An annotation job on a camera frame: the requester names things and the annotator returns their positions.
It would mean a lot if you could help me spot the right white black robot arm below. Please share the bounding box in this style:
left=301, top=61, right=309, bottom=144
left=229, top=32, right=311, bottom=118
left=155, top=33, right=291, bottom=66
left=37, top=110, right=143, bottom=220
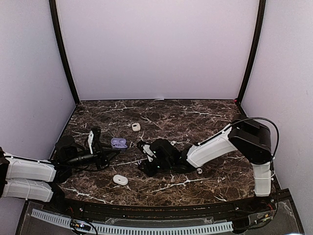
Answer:
left=137, top=115, right=278, bottom=212

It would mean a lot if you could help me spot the left black frame post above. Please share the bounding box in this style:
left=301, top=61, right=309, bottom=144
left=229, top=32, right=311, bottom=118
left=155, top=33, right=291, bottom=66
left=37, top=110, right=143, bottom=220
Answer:
left=49, top=0, right=80, bottom=106

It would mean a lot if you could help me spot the right black frame post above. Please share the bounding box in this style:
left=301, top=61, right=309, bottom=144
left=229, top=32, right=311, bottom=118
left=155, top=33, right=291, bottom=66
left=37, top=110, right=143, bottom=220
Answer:
left=236, top=0, right=267, bottom=106

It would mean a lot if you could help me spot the black frame post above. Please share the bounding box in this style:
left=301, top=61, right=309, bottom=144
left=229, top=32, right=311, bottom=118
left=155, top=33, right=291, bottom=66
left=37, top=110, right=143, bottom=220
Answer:
left=236, top=0, right=267, bottom=106
left=49, top=0, right=80, bottom=106

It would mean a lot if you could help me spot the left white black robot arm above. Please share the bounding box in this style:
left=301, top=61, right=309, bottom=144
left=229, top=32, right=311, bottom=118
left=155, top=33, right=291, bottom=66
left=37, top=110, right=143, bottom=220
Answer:
left=0, top=127, right=121, bottom=213

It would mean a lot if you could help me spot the beige earbud charging case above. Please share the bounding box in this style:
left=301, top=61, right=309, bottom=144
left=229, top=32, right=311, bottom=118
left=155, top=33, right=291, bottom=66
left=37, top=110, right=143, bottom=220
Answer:
left=131, top=123, right=141, bottom=132

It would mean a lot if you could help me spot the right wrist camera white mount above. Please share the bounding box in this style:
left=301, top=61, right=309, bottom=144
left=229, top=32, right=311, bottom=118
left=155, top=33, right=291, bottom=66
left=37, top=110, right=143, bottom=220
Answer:
left=143, top=144, right=155, bottom=162

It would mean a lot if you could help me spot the white slotted cable duct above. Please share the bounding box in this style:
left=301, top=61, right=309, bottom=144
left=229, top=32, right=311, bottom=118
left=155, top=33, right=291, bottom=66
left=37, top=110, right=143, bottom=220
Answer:
left=31, top=209, right=233, bottom=235

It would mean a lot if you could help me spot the white charging case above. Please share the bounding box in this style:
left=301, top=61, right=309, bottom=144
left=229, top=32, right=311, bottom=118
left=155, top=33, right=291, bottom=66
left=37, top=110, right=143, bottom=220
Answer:
left=113, top=174, right=129, bottom=186

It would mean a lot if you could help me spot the black front table rail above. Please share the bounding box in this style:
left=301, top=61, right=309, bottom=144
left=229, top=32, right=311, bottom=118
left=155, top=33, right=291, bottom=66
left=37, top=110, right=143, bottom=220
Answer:
left=54, top=197, right=256, bottom=220

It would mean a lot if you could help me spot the purple blue charging case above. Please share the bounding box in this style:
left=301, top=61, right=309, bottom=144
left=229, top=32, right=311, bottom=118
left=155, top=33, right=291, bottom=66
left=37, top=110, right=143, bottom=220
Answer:
left=111, top=138, right=128, bottom=150

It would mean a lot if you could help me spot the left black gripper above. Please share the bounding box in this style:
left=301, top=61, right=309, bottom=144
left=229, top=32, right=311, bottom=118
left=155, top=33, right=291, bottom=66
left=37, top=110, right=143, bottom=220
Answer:
left=66, top=142, right=119, bottom=169

